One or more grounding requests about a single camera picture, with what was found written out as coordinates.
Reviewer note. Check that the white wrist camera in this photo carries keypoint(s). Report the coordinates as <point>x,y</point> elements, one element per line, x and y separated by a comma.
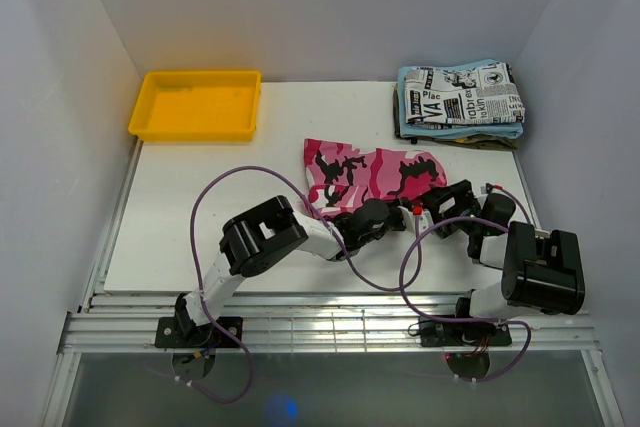
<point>421,219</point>
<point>488,188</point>

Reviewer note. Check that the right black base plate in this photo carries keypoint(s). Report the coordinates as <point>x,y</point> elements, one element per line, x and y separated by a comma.
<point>473,334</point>

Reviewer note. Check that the aluminium rail frame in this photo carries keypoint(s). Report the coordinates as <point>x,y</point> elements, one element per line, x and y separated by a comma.
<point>314,314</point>

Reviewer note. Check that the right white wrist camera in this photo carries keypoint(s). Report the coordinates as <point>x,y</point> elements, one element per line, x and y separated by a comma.
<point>488,188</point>

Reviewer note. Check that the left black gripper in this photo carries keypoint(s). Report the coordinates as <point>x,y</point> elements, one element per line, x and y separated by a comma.
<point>396,207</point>

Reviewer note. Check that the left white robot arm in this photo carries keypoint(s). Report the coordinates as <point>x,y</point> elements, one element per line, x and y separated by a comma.
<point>256,240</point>

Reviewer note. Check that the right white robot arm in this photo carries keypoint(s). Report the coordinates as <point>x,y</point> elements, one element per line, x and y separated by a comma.
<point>540,271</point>

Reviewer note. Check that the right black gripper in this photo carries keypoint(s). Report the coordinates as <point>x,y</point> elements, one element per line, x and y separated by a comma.
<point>461,191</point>

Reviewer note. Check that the yellow plastic tray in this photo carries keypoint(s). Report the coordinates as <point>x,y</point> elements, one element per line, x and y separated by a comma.
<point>197,106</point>

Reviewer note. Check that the pink camouflage trousers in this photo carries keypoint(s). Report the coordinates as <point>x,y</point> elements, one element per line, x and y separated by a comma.
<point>341,177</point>

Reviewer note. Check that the newspaper print folded trousers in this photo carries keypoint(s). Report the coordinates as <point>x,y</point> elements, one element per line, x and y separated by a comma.
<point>451,103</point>

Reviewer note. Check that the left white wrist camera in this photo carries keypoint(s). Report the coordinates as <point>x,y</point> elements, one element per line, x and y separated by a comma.
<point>421,219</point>

